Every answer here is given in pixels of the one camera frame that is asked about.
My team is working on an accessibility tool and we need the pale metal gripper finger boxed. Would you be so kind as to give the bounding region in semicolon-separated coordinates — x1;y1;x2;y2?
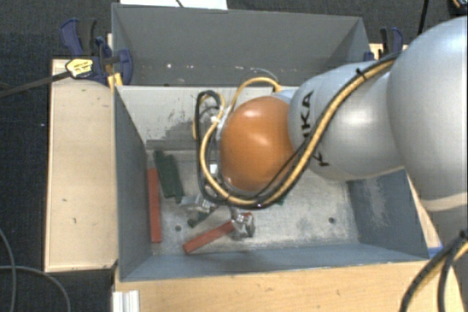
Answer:
181;194;216;218
229;212;257;240

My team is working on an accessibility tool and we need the dark green flat block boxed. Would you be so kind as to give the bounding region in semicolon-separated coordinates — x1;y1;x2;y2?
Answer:
153;149;185;205
186;210;211;229

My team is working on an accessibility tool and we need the red-brown flat block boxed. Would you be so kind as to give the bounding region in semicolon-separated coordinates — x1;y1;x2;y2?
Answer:
146;167;163;244
182;213;254;255

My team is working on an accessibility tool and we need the grey metal bin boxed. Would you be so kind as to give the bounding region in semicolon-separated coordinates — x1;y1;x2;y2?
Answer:
110;2;431;283

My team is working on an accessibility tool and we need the pale wood flat board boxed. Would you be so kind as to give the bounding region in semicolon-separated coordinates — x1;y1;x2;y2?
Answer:
43;58;119;273

